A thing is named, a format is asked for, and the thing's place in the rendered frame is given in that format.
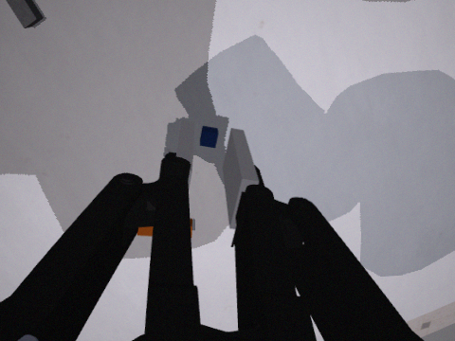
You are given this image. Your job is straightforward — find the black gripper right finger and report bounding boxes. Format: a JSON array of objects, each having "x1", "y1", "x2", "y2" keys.
[{"x1": 223, "y1": 128, "x2": 424, "y2": 341}]

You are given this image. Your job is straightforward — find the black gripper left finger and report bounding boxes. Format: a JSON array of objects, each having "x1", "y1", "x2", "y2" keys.
[{"x1": 0, "y1": 120, "x2": 202, "y2": 341}]

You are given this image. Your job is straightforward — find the small blue cube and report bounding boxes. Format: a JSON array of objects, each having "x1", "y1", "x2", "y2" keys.
[{"x1": 200, "y1": 126, "x2": 218, "y2": 148}]

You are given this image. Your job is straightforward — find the orange rod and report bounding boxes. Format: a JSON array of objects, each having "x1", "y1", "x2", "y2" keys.
[{"x1": 137, "y1": 219, "x2": 192, "y2": 236}]

